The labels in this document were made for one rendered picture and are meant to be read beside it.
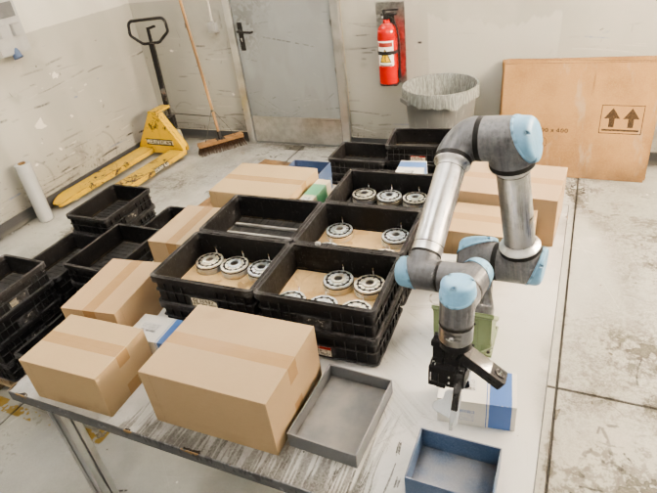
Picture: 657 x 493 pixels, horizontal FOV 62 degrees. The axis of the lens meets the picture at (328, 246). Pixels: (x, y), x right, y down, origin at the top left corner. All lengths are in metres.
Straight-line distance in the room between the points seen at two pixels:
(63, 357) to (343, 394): 0.85
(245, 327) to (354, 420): 0.41
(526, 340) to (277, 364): 0.79
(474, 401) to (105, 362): 1.05
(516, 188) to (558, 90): 2.89
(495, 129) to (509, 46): 3.08
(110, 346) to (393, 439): 0.88
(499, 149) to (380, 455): 0.83
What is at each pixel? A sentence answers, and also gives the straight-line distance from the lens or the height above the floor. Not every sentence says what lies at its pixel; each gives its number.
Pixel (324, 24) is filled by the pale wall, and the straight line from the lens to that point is 4.80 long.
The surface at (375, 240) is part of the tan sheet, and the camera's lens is 2.05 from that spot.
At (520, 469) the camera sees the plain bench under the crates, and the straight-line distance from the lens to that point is 1.51.
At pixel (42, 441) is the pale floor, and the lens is 2.93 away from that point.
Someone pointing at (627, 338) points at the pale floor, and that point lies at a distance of 3.00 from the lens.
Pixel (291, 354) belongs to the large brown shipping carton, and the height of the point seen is 0.90.
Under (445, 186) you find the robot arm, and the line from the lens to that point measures 1.38.
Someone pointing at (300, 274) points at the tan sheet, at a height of 0.83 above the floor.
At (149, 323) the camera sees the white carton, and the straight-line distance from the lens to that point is 1.95.
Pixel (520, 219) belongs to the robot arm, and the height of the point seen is 1.14.
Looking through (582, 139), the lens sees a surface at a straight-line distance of 4.39.
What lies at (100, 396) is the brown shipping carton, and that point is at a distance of 1.76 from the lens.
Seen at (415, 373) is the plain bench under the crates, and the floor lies 0.70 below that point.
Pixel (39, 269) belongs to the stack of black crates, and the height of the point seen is 0.58.
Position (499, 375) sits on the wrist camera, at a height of 1.01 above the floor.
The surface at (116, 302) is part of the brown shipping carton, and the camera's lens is 1.98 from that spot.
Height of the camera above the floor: 1.92
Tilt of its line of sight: 32 degrees down
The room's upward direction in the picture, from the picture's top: 8 degrees counter-clockwise
